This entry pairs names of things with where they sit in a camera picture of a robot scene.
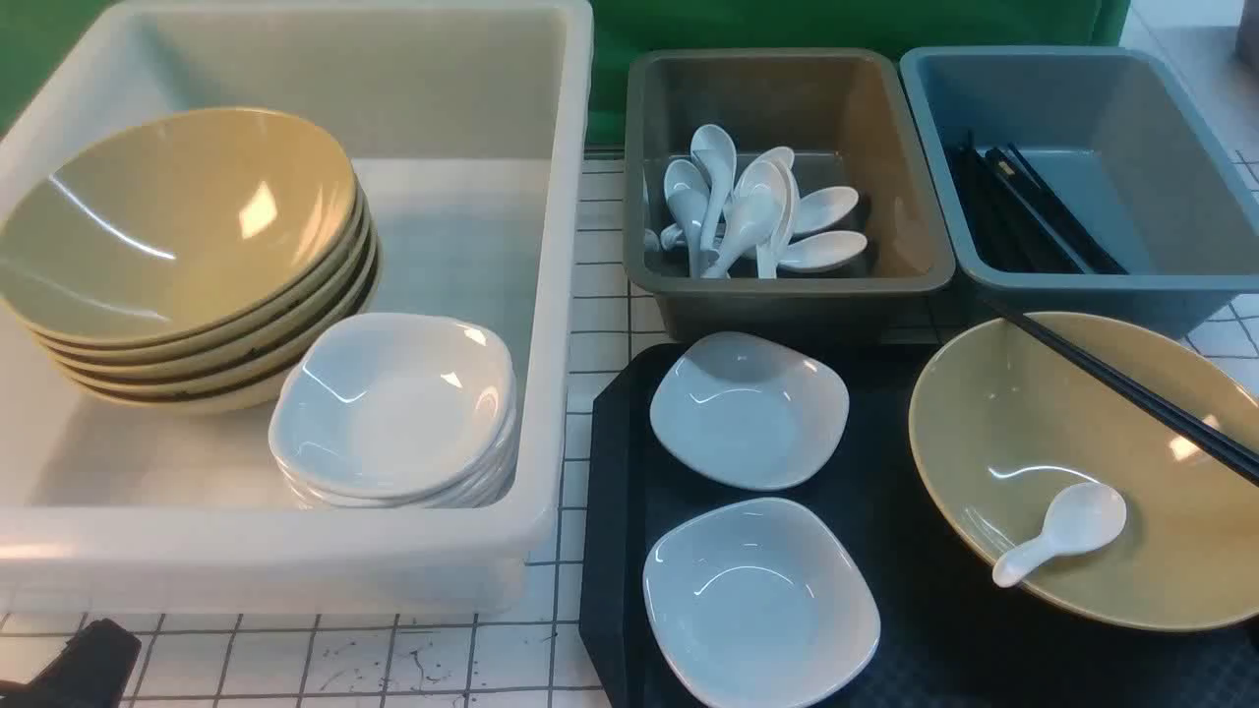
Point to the top stacked yellow bowl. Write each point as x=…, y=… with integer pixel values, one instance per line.
x=180, y=224

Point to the grey-brown spoon bin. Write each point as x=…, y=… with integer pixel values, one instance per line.
x=845, y=115

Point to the black chopstick pair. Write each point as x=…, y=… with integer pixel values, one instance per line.
x=1235, y=456

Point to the black chopsticks in bin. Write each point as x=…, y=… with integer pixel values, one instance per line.
x=1017, y=220

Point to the green backdrop cloth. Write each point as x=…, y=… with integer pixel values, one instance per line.
x=37, y=35

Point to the stack of white dishes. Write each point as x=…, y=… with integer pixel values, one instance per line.
x=383, y=451

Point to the white spoons in bin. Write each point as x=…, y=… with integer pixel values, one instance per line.
x=723, y=213

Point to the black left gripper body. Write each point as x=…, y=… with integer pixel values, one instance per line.
x=92, y=671

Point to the white square dish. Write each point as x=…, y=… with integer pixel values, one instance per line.
x=750, y=413
x=757, y=604

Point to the blue-grey chopstick bin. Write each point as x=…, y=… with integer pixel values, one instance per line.
x=1120, y=142

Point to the yellow noodle bowl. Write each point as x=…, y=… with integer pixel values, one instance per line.
x=999, y=424

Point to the black plastic serving tray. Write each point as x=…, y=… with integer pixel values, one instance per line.
x=949, y=637

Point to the white soup spoon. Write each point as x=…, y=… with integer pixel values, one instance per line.
x=1081, y=519

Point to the top stacked white dish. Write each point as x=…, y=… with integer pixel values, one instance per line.
x=422, y=358

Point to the large white plastic tub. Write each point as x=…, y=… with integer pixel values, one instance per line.
x=465, y=121

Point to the stack of yellow bowls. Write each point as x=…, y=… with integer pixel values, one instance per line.
x=242, y=363

